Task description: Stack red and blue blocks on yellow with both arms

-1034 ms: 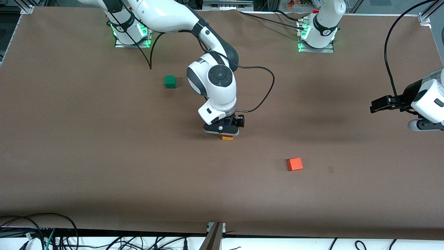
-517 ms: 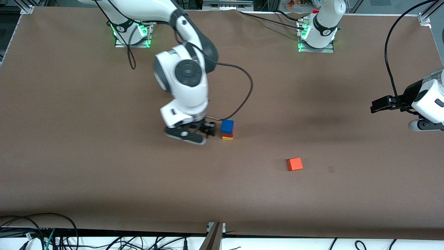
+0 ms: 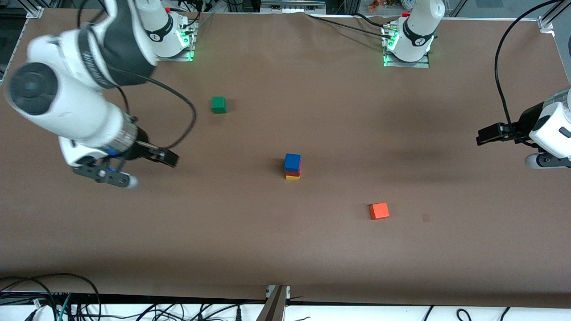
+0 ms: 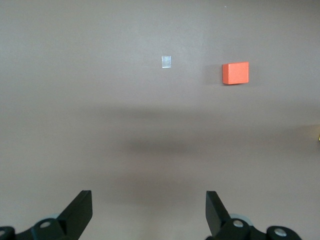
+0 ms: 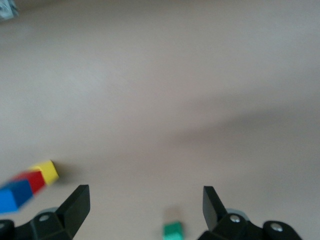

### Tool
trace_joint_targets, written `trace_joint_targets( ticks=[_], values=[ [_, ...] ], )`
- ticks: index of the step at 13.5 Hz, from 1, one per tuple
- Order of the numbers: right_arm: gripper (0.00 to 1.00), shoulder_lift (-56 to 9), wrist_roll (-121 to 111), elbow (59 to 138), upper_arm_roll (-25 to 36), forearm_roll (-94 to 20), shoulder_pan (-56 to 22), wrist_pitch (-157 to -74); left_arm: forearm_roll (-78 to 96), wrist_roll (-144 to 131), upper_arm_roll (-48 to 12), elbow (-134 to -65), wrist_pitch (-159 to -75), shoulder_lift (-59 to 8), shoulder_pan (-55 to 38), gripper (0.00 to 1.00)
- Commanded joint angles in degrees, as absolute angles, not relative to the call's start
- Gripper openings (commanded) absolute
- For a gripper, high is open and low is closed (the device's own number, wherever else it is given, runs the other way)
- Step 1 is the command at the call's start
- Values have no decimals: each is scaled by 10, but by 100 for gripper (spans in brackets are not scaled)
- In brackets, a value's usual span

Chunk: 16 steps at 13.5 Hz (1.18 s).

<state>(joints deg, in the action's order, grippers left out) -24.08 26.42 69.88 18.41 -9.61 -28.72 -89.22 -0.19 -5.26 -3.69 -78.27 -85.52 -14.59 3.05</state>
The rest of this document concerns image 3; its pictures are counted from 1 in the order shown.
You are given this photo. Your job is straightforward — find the orange cube block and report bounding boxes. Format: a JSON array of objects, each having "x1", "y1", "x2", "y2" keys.
[{"x1": 369, "y1": 202, "x2": 390, "y2": 221}]

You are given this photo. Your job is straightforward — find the brown paper table cover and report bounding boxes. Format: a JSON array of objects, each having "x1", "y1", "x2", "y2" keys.
[{"x1": 0, "y1": 9, "x2": 571, "y2": 309}]

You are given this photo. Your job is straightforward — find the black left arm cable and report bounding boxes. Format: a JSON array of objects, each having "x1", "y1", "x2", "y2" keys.
[{"x1": 494, "y1": 0, "x2": 562, "y2": 147}]

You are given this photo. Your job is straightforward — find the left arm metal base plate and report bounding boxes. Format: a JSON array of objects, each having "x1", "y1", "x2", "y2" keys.
[{"x1": 382, "y1": 25, "x2": 430, "y2": 68}]

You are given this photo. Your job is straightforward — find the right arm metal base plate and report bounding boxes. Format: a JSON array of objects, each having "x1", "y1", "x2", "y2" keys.
[{"x1": 154, "y1": 18, "x2": 197, "y2": 62}]

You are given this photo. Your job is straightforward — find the short black tabletop cable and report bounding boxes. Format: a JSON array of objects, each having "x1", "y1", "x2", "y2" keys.
[{"x1": 352, "y1": 12, "x2": 395, "y2": 28}]

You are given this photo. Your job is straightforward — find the aluminium profile post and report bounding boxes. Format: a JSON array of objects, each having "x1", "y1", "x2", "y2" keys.
[{"x1": 257, "y1": 285, "x2": 291, "y2": 321}]

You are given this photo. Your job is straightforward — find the black floor cable bundle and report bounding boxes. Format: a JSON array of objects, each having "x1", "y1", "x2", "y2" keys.
[{"x1": 0, "y1": 273, "x2": 103, "y2": 321}]

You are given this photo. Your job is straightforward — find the long black tabletop cable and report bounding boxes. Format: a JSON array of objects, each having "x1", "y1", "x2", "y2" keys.
[{"x1": 307, "y1": 14, "x2": 389, "y2": 40}]

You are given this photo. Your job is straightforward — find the silver metal frame bar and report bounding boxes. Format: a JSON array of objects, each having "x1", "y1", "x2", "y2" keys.
[{"x1": 261, "y1": 0, "x2": 327, "y2": 12}]

